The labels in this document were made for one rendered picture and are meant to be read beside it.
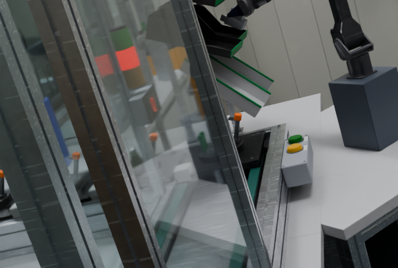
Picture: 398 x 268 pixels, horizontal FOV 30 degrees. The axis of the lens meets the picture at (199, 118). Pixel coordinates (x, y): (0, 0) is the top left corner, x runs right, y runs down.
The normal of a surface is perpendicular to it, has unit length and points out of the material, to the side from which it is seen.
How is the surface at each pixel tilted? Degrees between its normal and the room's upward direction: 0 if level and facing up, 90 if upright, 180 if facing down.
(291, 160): 0
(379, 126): 90
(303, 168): 90
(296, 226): 0
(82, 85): 90
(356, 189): 0
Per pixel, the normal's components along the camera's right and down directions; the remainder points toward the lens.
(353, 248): 0.55, 0.07
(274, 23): -0.79, 0.38
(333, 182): -0.29, -0.92
